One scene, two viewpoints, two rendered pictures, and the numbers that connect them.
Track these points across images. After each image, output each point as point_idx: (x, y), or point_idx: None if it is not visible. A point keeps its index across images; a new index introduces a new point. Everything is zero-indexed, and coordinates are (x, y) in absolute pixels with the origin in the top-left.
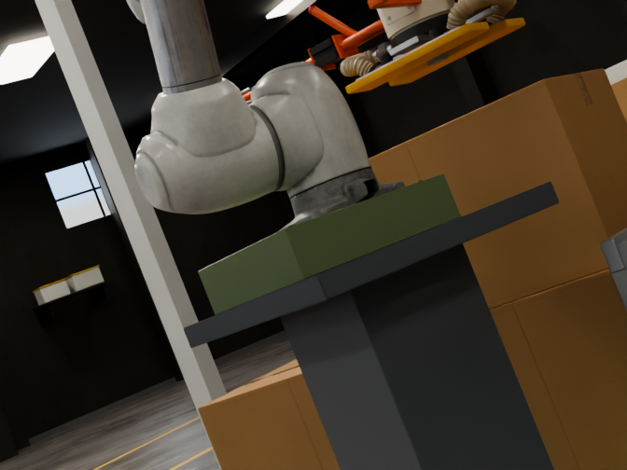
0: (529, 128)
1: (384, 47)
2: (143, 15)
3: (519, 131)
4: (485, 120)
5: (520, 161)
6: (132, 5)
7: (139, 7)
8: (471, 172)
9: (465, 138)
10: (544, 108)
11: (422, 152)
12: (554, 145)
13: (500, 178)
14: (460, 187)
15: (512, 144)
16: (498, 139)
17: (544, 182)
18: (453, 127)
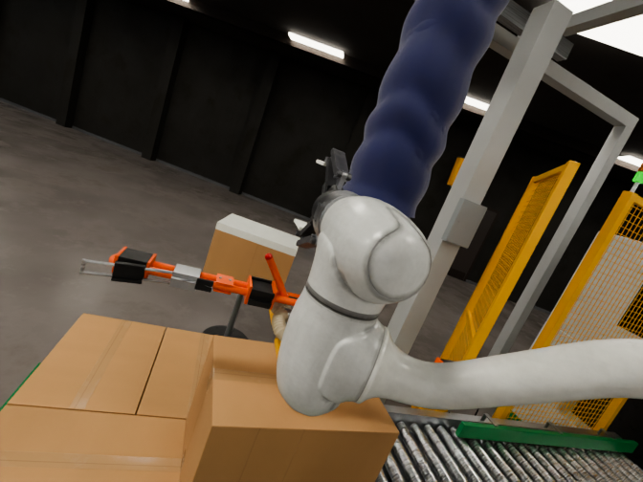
0: (373, 451)
1: None
2: (308, 411)
3: (367, 450)
4: (358, 438)
5: (355, 465)
6: (306, 393)
7: (316, 405)
8: (327, 460)
9: (340, 442)
10: (388, 446)
11: (309, 439)
12: (376, 464)
13: (339, 469)
14: (314, 466)
15: (360, 455)
16: (355, 449)
17: (357, 478)
18: (339, 434)
